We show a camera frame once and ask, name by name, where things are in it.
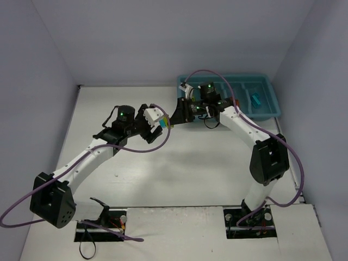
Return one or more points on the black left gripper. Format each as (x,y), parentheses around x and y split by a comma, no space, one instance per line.
(144,128)

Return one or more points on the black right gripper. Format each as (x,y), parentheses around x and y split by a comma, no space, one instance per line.
(184,110)

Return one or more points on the light blue lego brick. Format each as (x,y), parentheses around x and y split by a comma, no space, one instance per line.
(163,123)

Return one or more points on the light blue long lego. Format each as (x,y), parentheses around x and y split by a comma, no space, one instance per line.
(255,101)

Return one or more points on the lime green lego brick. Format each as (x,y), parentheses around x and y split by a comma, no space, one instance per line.
(168,124)

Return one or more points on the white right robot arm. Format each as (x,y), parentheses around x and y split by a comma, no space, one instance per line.
(269,157)

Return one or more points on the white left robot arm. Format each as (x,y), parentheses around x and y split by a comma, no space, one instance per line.
(52,197)

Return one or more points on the teal divided plastic tray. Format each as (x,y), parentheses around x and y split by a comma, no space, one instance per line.
(253,92)

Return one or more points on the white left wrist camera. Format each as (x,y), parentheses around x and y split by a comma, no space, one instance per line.
(153,115)

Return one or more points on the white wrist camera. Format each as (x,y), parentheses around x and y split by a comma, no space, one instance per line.
(188,90)
(153,115)

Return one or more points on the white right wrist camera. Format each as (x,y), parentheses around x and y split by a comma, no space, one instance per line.
(188,90)

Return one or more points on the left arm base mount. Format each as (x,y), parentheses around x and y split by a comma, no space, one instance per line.
(113,219)

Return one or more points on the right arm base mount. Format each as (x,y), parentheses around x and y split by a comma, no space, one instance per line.
(257,226)

